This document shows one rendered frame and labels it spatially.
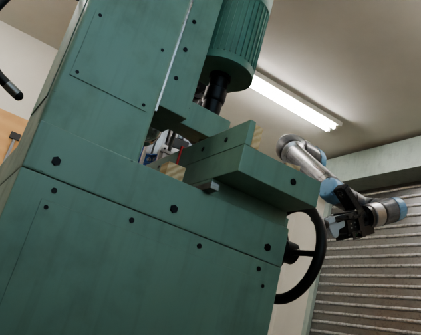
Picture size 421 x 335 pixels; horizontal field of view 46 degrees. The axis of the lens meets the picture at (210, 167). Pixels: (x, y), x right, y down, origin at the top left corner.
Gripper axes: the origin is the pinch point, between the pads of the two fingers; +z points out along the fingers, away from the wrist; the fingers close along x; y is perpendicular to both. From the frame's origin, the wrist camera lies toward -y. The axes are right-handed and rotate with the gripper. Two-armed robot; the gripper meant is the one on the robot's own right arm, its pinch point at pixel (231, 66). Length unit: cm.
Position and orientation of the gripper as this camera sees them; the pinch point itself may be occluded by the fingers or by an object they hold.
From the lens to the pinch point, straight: 157.3
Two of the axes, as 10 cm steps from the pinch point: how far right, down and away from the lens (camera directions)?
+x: 4.8, 8.7, 1.1
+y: 7.1, -4.6, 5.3
